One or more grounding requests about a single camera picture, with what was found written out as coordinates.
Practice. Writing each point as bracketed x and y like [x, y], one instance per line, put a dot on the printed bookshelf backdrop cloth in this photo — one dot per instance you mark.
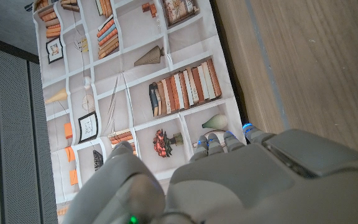
[141, 93]

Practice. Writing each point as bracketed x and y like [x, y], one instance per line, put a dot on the perforated wall panel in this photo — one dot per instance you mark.
[11, 140]

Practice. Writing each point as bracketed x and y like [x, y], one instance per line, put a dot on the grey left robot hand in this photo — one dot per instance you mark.
[247, 186]

